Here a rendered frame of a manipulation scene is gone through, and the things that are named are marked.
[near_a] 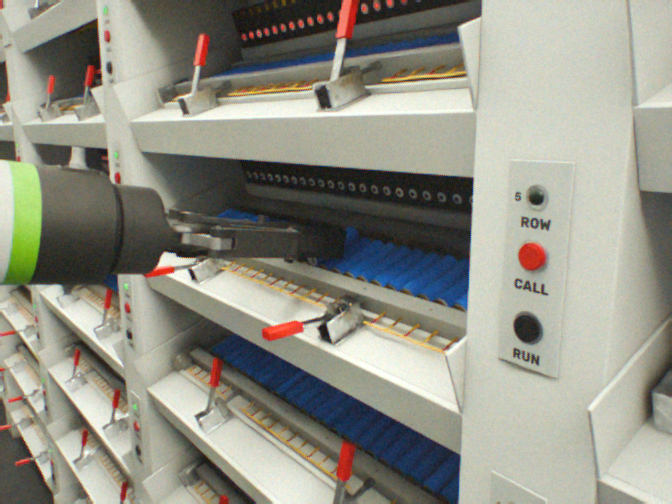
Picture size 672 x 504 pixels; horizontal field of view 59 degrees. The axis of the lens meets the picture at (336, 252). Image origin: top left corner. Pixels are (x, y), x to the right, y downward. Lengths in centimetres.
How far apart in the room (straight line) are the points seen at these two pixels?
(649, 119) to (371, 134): 20
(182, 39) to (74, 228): 52
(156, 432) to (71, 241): 59
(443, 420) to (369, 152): 21
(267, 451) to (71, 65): 112
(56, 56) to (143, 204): 112
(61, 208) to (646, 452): 41
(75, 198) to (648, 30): 38
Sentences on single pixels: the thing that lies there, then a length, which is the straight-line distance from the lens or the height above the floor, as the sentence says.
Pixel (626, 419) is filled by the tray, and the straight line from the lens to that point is 38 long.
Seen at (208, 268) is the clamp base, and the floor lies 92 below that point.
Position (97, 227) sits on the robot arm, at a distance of 47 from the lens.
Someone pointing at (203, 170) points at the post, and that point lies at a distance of 94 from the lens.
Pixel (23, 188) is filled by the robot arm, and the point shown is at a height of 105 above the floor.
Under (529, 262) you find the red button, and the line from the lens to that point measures 35.
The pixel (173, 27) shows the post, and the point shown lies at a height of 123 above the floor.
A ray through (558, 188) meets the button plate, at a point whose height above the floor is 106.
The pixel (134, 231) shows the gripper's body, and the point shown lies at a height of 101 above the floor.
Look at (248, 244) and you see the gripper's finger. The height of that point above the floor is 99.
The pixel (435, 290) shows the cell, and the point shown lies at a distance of 53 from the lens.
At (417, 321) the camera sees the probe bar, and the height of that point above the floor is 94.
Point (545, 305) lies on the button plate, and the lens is 36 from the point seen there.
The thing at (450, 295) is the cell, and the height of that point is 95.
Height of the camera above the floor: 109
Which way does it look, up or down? 12 degrees down
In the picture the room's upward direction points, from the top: straight up
